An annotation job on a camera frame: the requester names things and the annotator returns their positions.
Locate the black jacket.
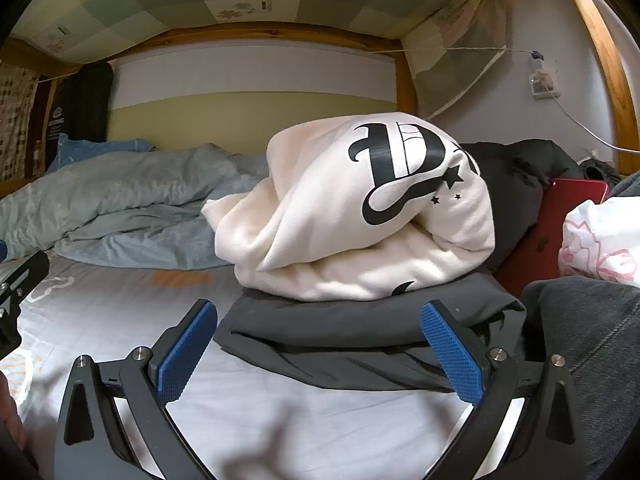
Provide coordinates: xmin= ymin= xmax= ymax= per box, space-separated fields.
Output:
xmin=459 ymin=138 xmax=587 ymax=272

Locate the wooden bed frame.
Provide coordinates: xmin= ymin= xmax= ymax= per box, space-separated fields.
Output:
xmin=0 ymin=0 xmax=640 ymax=201

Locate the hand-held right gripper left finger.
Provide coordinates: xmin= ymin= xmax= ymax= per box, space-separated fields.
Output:
xmin=52 ymin=300 xmax=218 ymax=480

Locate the light blue-grey duvet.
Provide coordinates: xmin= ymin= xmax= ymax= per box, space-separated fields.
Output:
xmin=0 ymin=142 xmax=275 ymax=270

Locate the red laptop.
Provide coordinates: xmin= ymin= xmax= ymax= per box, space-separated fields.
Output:
xmin=494 ymin=177 xmax=611 ymax=302

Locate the white pink-printed cloth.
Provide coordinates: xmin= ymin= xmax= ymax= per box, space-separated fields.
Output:
xmin=556 ymin=196 xmax=640 ymax=289

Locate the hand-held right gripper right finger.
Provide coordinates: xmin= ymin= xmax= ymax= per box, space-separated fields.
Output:
xmin=420 ymin=300 xmax=581 ymax=480

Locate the white charging cable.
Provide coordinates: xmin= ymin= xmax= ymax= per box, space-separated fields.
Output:
xmin=549 ymin=94 xmax=640 ymax=154

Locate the dark grey garment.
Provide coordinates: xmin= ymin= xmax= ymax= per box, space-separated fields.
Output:
xmin=216 ymin=269 xmax=527 ymax=395

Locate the black hanging garment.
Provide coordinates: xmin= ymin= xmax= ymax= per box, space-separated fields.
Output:
xmin=46 ymin=61 xmax=116 ymax=157

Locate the lattice patterned cloth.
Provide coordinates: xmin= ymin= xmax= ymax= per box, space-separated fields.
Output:
xmin=0 ymin=59 xmax=42 ymax=182

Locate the white wall socket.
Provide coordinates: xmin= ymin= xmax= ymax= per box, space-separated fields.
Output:
xmin=528 ymin=50 xmax=564 ymax=99

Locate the cream printed hoodie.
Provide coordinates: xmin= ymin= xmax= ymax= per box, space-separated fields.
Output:
xmin=201 ymin=114 xmax=497 ymax=303

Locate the blue pillow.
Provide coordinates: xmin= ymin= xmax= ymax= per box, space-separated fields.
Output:
xmin=46 ymin=132 xmax=157 ymax=172

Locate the pale gathered curtain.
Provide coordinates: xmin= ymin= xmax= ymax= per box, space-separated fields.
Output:
xmin=401 ymin=0 xmax=525 ymax=122

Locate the person's leg in grey jeans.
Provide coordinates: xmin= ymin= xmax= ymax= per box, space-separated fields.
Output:
xmin=519 ymin=171 xmax=640 ymax=480

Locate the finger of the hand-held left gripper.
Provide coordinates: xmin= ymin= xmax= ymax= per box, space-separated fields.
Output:
xmin=0 ymin=249 xmax=52 ymax=312

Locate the person's left hand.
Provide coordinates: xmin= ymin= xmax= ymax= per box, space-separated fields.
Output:
xmin=0 ymin=375 xmax=27 ymax=453

